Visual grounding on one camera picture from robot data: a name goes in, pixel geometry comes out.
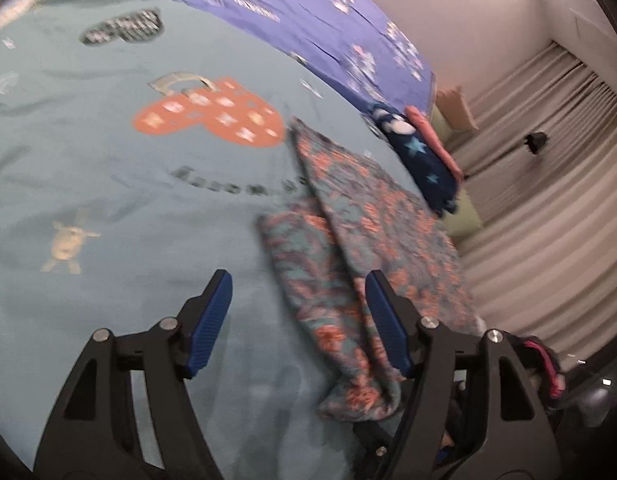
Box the beige pillow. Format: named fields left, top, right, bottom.
left=435, top=86, right=481, bottom=131

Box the beige pleated curtain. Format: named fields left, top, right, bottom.
left=438, top=40, right=617, bottom=376

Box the large green cushion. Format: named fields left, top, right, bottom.
left=443, top=190, right=484, bottom=238

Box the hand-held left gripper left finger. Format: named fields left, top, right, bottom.
left=33, top=268, right=234, bottom=480

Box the navy star print blanket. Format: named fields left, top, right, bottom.
left=365, top=102, right=464, bottom=218

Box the black camera on stand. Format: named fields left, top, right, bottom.
left=524, top=131, right=550, bottom=157

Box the pink folded cloth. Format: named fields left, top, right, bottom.
left=405, top=105, right=464, bottom=183

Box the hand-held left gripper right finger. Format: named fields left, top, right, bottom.
left=364, top=270, right=556, bottom=480

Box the floral teal and orange garment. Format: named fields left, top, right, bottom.
left=258, top=116, right=484, bottom=421

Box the pink and black strap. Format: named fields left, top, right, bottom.
left=523, top=339, right=565, bottom=401

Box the purple printed duvet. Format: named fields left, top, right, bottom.
left=118, top=0, right=436, bottom=113

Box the small green cushion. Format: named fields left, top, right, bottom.
left=431, top=107, right=454, bottom=153

